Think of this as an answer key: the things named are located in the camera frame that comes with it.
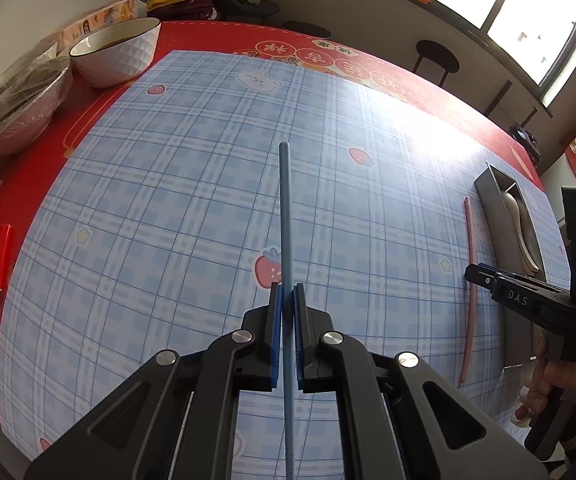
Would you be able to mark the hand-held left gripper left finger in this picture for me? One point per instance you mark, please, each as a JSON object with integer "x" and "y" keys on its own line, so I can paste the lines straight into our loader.
{"x": 277, "y": 340}

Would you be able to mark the person's right hand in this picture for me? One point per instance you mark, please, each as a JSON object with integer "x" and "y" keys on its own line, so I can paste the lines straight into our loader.
{"x": 542, "y": 385}

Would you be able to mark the black round stool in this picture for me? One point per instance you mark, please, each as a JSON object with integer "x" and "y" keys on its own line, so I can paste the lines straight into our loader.
{"x": 435, "y": 52}

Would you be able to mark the red printed tablecloth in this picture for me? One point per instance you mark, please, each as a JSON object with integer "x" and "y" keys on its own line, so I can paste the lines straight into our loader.
{"x": 208, "y": 35}

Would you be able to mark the red lighter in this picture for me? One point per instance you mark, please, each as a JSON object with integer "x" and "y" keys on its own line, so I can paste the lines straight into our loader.
{"x": 2, "y": 255}

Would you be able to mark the dark window sill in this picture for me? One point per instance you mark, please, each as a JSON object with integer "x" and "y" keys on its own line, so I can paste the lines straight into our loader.
{"x": 467, "y": 35}

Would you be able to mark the black metal rack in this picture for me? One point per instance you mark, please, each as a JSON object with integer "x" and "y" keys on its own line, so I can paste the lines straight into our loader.
{"x": 497, "y": 97}

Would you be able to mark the white patterned bowl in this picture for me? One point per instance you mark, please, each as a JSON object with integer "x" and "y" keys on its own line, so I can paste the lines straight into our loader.
{"x": 118, "y": 60}

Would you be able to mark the dark red cloth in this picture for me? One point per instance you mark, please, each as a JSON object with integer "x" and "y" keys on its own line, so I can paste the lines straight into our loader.
{"x": 188, "y": 10}

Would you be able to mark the plastic-wrapped bowl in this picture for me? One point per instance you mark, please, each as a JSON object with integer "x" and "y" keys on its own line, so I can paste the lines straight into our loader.
{"x": 18, "y": 120}

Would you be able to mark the pink chopstick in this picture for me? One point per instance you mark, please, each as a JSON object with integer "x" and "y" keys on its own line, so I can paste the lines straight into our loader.
{"x": 469, "y": 240}

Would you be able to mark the white spoon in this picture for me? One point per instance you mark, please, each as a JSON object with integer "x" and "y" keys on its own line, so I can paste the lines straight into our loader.
{"x": 515, "y": 210}

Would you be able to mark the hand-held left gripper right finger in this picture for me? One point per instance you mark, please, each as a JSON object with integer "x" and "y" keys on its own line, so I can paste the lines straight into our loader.
{"x": 298, "y": 340}

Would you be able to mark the blue plaid table mat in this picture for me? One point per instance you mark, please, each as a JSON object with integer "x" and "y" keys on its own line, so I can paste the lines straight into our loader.
{"x": 168, "y": 210}

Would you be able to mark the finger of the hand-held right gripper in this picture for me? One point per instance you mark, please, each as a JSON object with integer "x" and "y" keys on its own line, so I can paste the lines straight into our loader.
{"x": 512, "y": 292}

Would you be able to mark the steel utensil tray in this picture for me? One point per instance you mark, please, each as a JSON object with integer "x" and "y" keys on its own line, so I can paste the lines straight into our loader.
{"x": 492, "y": 195}

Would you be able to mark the orange snack box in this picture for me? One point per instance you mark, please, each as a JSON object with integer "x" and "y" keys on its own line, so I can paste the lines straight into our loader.
{"x": 108, "y": 12}

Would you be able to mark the blue chopstick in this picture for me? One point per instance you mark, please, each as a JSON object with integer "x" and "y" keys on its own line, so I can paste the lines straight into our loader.
{"x": 286, "y": 210}

